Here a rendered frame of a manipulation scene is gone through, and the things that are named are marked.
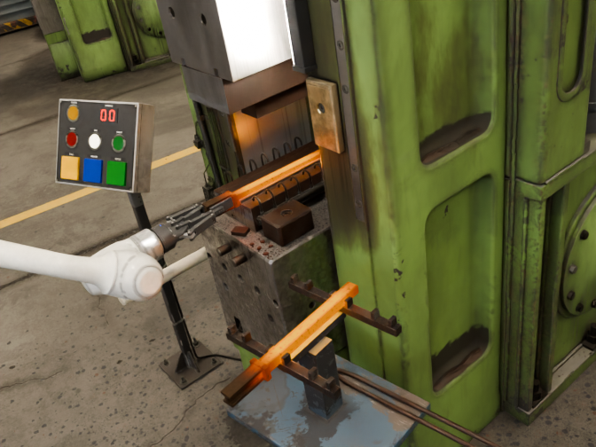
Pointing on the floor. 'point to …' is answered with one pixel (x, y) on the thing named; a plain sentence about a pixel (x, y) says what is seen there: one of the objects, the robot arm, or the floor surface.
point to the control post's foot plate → (198, 371)
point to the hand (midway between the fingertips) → (219, 205)
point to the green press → (102, 36)
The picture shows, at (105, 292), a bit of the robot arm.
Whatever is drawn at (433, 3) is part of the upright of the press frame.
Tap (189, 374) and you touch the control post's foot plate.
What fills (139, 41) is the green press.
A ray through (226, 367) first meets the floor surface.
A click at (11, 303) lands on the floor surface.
